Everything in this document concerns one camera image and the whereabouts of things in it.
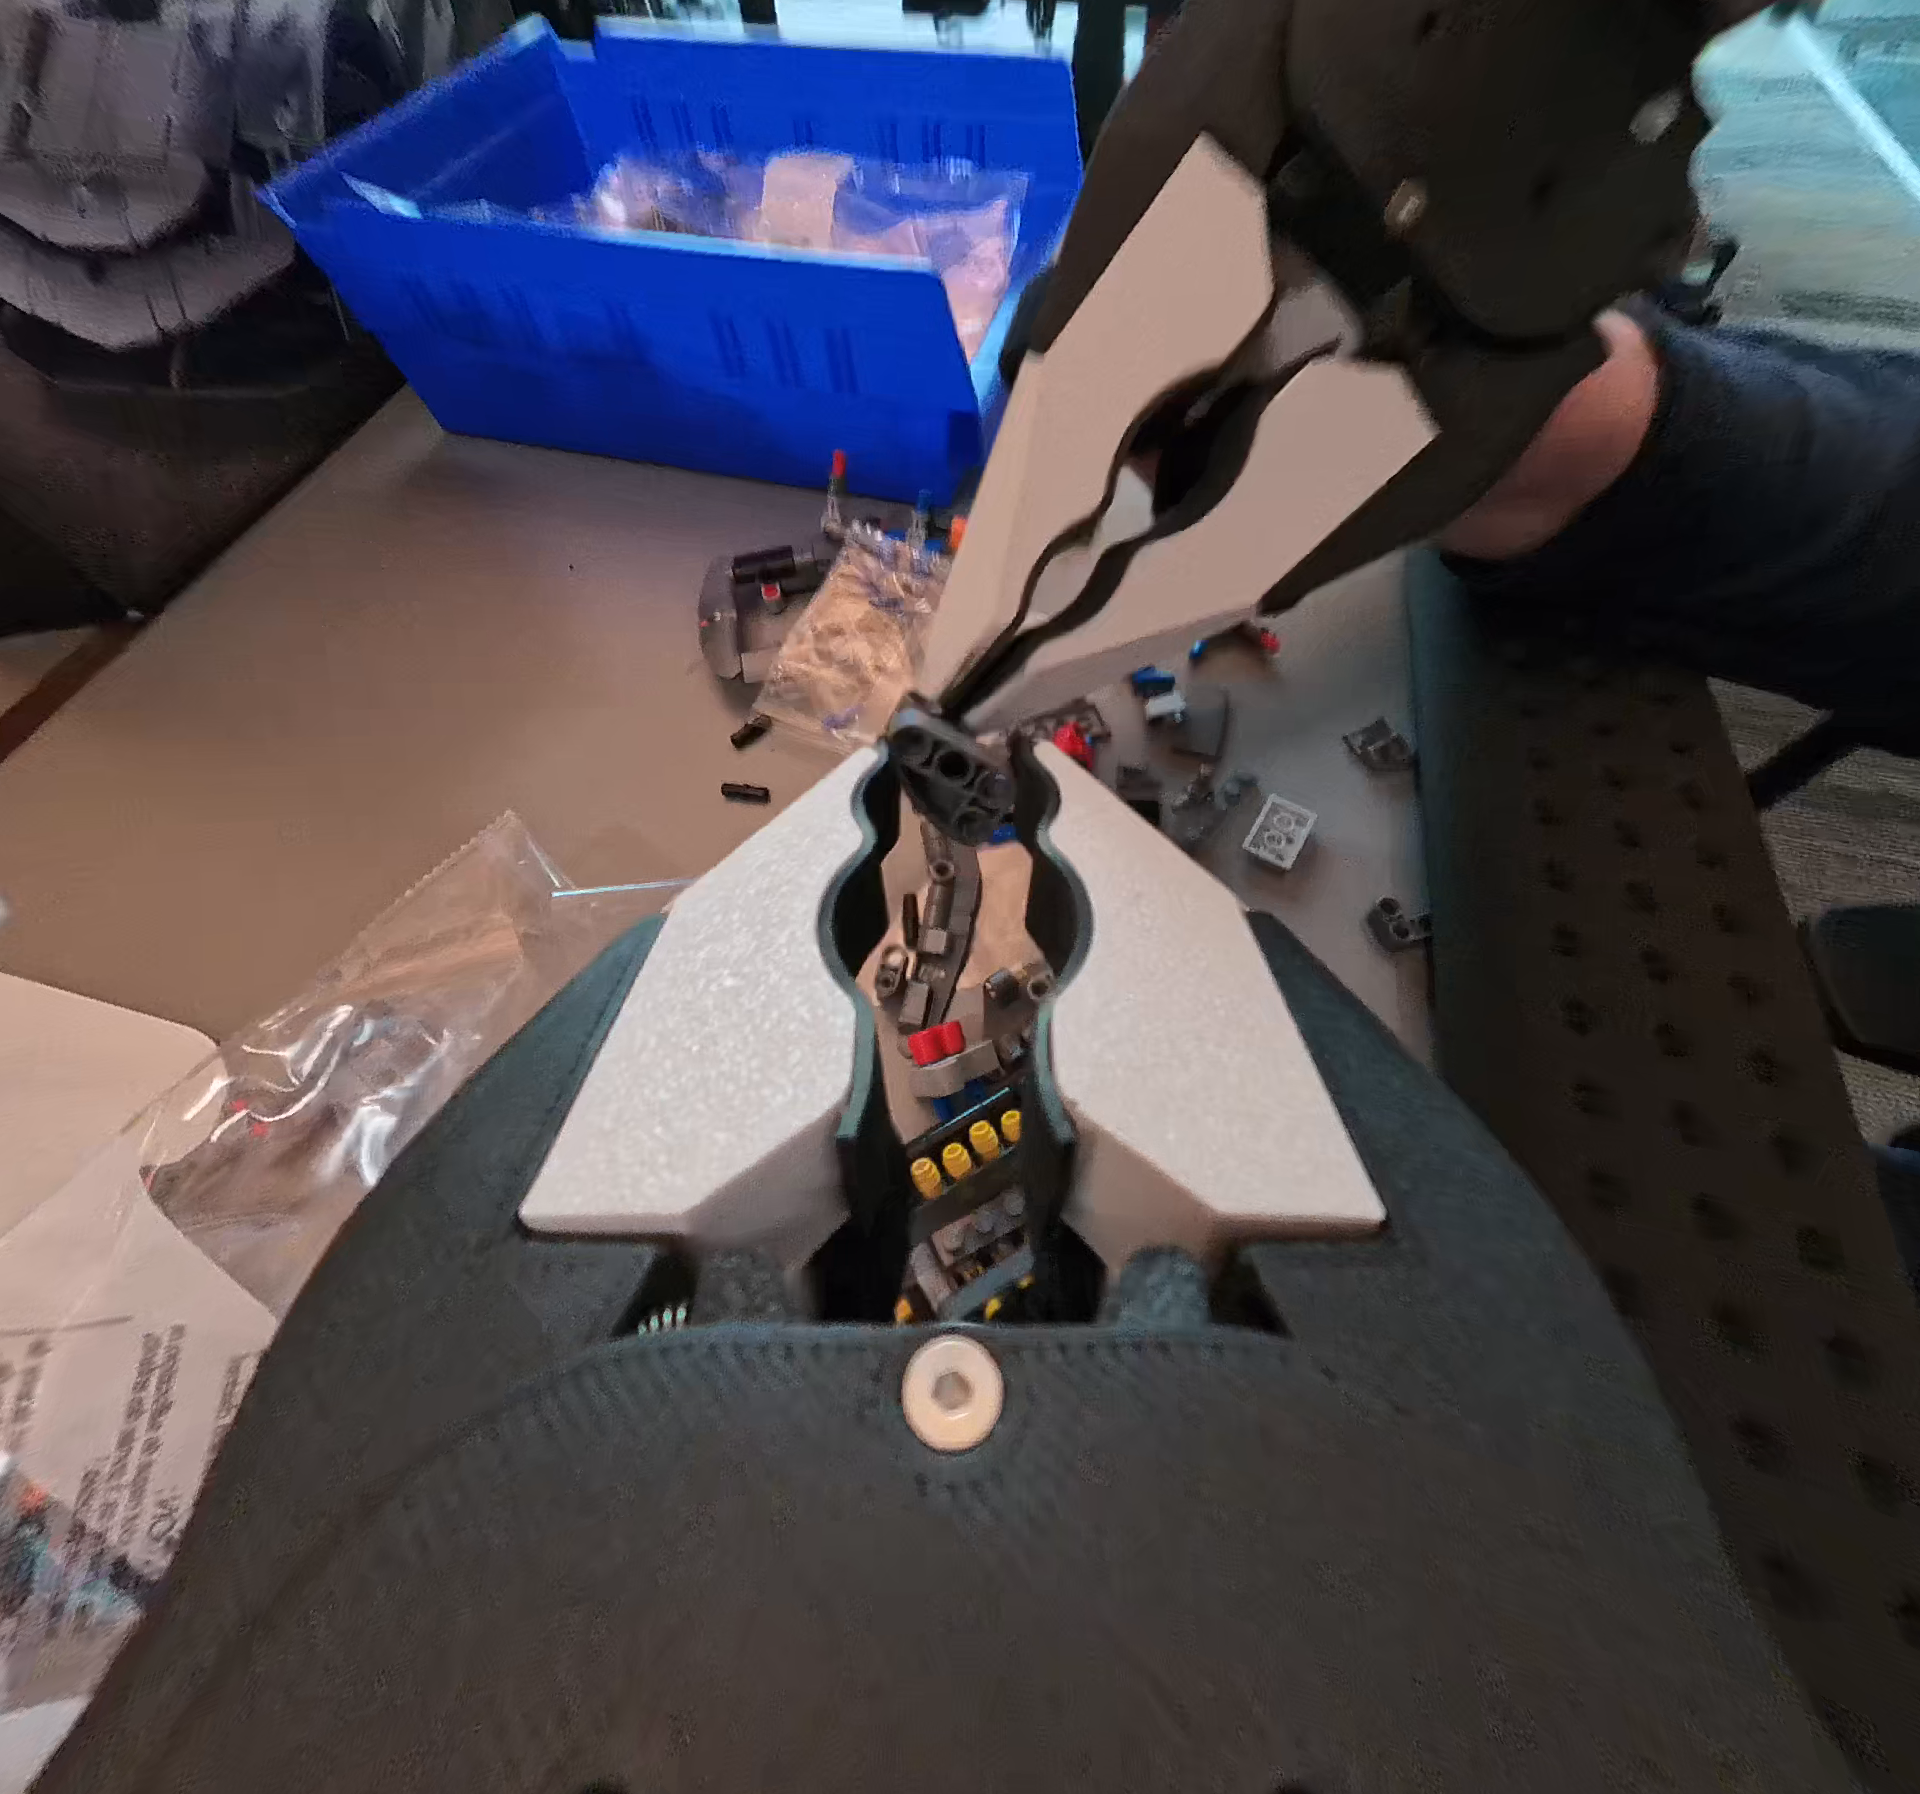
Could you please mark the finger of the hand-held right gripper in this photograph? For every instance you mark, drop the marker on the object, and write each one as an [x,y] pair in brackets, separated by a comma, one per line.
[1290,503]
[1109,326]

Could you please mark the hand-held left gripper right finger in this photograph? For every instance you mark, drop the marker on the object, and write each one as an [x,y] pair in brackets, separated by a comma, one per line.
[1215,1073]

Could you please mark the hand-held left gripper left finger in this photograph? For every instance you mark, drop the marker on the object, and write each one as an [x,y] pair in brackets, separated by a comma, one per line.
[691,1073]

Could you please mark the grey and red lego assembly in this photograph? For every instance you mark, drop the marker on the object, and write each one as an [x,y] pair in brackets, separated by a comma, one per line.
[938,1043]

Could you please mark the clear bag of dark pieces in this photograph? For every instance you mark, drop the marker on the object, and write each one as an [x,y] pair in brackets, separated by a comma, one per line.
[375,1029]

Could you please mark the small black lego beam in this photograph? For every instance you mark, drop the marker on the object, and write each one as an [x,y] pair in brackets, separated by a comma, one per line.
[947,760]

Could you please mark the pile of loose lego pieces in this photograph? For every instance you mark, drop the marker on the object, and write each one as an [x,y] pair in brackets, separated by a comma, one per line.
[1278,831]

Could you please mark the lego chassis with yellow connectors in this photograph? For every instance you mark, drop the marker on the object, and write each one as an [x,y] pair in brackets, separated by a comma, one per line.
[960,1166]

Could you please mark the bundle of clear lego bags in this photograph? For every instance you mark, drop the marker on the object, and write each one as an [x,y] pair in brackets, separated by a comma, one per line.
[750,213]

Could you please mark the dark lego set box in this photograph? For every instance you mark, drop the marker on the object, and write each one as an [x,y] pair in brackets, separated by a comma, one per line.
[150,176]

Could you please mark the person's right hand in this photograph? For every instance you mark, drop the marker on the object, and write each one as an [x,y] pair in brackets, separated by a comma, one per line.
[1576,460]

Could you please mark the small clear bag with bits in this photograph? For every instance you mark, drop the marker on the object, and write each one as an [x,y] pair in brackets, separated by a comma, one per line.
[854,624]

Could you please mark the black perforated foam pad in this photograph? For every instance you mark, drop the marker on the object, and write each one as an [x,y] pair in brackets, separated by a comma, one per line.
[1620,924]

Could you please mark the blue plastic bin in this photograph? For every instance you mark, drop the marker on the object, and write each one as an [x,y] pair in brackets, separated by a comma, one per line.
[600,339]

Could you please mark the white book stand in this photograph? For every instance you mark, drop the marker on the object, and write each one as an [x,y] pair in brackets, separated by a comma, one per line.
[76,1058]

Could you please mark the dark chair seat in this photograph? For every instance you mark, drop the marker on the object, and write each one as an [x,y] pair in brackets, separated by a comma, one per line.
[1868,985]

